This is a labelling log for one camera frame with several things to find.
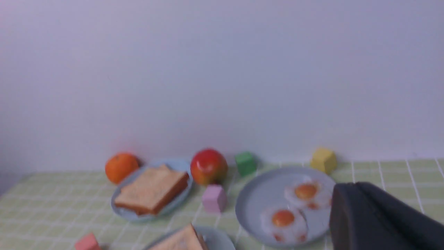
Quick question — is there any grey egg plate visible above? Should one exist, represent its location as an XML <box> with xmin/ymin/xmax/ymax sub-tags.
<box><xmin>235</xmin><ymin>166</ymin><xmax>335</xmax><ymax>249</ymax></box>

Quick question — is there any light blue centre plate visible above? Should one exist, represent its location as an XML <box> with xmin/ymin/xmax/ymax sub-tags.
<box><xmin>143</xmin><ymin>226</ymin><xmax>235</xmax><ymax>250</ymax></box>

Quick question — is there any fried egg lower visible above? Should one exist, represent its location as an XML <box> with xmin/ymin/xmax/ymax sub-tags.
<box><xmin>260</xmin><ymin>206</ymin><xmax>309</xmax><ymax>244</ymax></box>

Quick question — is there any red yellow apple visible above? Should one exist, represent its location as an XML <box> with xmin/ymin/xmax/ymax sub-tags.
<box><xmin>190</xmin><ymin>148</ymin><xmax>228</xmax><ymax>186</ymax></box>

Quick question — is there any fried egg back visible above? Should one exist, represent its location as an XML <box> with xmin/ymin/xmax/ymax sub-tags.
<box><xmin>284</xmin><ymin>177</ymin><xmax>332</xmax><ymax>210</ymax></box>

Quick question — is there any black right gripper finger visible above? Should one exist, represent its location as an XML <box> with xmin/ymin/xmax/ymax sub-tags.
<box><xmin>329</xmin><ymin>182</ymin><xmax>444</xmax><ymax>250</ymax></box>

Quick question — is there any fried egg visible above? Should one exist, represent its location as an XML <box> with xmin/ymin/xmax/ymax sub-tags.
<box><xmin>260</xmin><ymin>206</ymin><xmax>309</xmax><ymax>244</ymax></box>
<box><xmin>284</xmin><ymin>177</ymin><xmax>332</xmax><ymax>210</ymax></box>

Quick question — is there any lilac cube block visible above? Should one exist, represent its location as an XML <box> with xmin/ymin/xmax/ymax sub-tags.
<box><xmin>202</xmin><ymin>184</ymin><xmax>228</xmax><ymax>214</ymax></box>

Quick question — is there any green cube block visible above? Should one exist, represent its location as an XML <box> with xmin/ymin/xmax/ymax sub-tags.
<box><xmin>234</xmin><ymin>151</ymin><xmax>257</xmax><ymax>177</ymax></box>

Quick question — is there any light blue bread plate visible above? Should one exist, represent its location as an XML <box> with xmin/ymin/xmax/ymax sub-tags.
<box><xmin>110</xmin><ymin>159</ymin><xmax>195</xmax><ymax>223</ymax></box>

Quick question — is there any pink cube block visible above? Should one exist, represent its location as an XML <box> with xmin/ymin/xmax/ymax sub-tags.
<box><xmin>74</xmin><ymin>233</ymin><xmax>102</xmax><ymax>250</ymax></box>

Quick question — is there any yellow cube block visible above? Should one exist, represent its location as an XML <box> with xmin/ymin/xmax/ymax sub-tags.
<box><xmin>310</xmin><ymin>147</ymin><xmax>338</xmax><ymax>175</ymax></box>

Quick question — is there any toast slice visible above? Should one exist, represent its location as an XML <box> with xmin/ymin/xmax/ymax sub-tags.
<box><xmin>114</xmin><ymin>164</ymin><xmax>190</xmax><ymax>216</ymax></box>
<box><xmin>149</xmin><ymin>223</ymin><xmax>208</xmax><ymax>250</ymax></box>

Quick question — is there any orange fruit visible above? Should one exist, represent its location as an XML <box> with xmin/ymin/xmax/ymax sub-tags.
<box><xmin>105</xmin><ymin>152</ymin><xmax>139</xmax><ymax>185</ymax></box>

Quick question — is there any green checkered tablecloth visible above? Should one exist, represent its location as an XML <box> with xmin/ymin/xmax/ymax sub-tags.
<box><xmin>0</xmin><ymin>159</ymin><xmax>443</xmax><ymax>250</ymax></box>

